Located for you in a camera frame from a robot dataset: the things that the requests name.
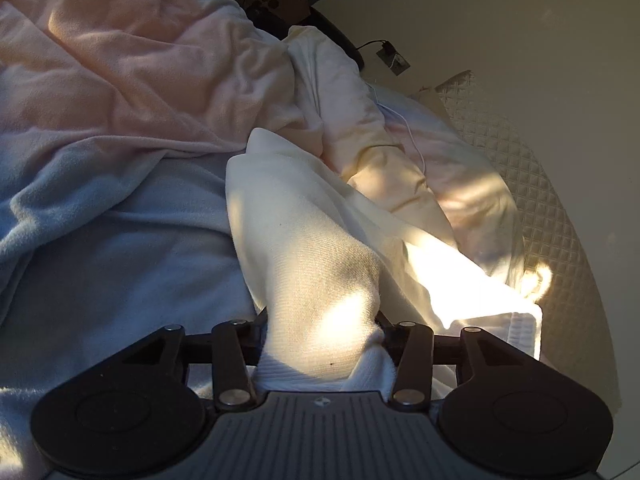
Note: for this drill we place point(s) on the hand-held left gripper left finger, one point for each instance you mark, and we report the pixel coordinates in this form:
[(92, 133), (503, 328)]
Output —
[(252, 342)]

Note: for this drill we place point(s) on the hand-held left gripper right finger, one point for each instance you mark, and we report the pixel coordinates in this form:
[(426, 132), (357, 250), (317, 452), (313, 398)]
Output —
[(395, 342)]

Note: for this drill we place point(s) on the cream striped pants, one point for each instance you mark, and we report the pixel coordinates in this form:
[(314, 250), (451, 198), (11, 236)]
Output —
[(310, 260)]

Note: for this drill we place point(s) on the cream quilted headboard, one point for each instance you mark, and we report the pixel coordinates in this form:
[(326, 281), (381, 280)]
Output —
[(540, 185)]

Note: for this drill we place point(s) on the cream pillow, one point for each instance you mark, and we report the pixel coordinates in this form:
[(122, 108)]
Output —
[(350, 110)]

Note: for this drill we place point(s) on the pink and blue blanket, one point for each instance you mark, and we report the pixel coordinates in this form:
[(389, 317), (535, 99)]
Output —
[(125, 110)]

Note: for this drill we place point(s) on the wall outlet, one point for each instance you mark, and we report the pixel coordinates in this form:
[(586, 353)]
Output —
[(397, 60)]

